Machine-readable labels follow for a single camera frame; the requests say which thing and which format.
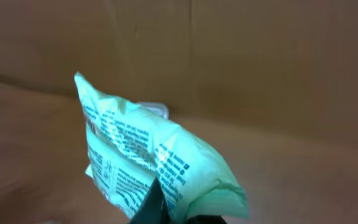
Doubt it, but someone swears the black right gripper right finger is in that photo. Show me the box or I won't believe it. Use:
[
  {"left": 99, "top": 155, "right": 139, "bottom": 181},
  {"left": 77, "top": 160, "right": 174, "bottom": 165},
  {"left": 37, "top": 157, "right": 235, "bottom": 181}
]
[{"left": 186, "top": 215, "right": 227, "bottom": 224}]

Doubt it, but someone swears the teal snack packet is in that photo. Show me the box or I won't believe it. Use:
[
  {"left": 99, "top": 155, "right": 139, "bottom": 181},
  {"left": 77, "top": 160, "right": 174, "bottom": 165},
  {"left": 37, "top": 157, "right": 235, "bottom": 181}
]
[{"left": 74, "top": 73, "right": 249, "bottom": 223}]

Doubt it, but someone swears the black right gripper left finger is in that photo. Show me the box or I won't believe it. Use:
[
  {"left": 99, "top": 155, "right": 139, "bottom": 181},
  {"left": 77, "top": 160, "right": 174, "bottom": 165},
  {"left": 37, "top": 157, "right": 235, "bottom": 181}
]
[{"left": 129, "top": 178, "right": 170, "bottom": 224}]

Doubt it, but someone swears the white barcode scanner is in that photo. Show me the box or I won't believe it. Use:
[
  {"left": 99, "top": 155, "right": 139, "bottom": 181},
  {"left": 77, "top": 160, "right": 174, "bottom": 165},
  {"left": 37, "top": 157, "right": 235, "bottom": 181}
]
[{"left": 138, "top": 101, "right": 169, "bottom": 119}]

